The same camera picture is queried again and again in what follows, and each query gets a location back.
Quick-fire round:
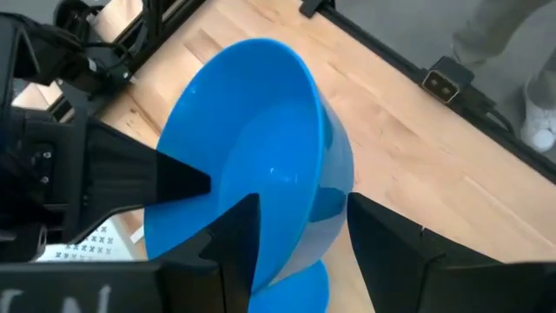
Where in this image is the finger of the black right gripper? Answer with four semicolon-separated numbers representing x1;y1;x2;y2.
84;119;212;231

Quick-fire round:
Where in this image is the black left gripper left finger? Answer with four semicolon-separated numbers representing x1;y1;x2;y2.
161;193;262;313

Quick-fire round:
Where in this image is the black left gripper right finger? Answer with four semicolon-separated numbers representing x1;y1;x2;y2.
347;192;479;313

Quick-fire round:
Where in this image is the blue plastic mini bowl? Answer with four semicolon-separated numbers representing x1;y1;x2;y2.
248;259;332;313
142;37;355;297

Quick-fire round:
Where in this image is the white perforated metal shelf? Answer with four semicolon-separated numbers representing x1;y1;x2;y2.
36;215;147;263

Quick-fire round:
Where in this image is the person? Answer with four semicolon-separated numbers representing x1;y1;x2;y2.
449;0;556;154

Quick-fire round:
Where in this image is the short black extrusion post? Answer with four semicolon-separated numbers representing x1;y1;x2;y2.
421;55;475;105

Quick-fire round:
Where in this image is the black aluminium table frame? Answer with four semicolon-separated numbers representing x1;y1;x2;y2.
51;0;556;186

